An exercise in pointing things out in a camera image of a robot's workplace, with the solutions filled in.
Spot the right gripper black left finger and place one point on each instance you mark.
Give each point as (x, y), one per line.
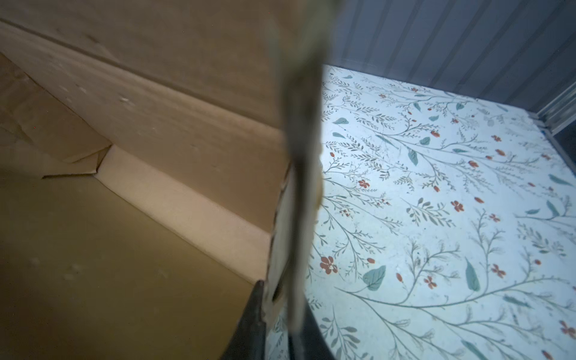
(249, 339)

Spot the floral patterned table mat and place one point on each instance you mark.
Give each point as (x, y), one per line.
(446, 229)

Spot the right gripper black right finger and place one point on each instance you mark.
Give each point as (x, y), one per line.
(308, 344)

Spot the brown cardboard box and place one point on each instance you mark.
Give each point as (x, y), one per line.
(213, 109)

